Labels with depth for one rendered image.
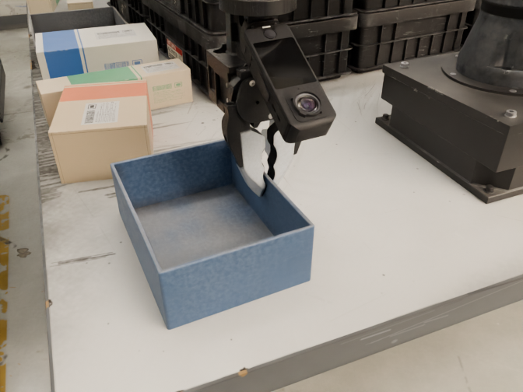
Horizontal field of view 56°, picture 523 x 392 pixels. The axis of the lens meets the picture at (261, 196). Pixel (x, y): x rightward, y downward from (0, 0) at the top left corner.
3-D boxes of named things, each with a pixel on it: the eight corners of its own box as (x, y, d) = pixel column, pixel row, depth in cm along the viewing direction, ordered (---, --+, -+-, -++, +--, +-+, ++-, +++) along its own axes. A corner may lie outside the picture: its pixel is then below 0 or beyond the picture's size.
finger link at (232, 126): (261, 155, 53) (263, 77, 49) (269, 162, 52) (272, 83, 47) (221, 163, 52) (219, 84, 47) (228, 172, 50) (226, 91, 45)
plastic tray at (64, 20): (139, 57, 106) (136, 34, 104) (40, 71, 100) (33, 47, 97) (117, 26, 127) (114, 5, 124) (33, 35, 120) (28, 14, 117)
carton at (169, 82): (50, 130, 78) (40, 94, 75) (44, 115, 82) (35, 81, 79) (193, 101, 87) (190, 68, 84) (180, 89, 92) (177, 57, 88)
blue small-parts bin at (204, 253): (311, 281, 50) (315, 225, 46) (167, 331, 45) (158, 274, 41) (233, 183, 65) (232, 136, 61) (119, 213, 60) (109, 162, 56)
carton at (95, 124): (154, 174, 67) (147, 124, 63) (61, 183, 65) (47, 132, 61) (152, 124, 80) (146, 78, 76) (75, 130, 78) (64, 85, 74)
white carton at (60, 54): (49, 103, 86) (36, 52, 81) (47, 80, 96) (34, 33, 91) (162, 87, 92) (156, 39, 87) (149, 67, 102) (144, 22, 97)
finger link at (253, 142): (244, 175, 59) (244, 103, 54) (267, 201, 55) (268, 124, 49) (220, 180, 58) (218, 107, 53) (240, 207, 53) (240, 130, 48)
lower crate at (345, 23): (355, 78, 96) (363, 15, 90) (213, 108, 85) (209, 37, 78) (261, 28, 126) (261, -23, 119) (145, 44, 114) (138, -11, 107)
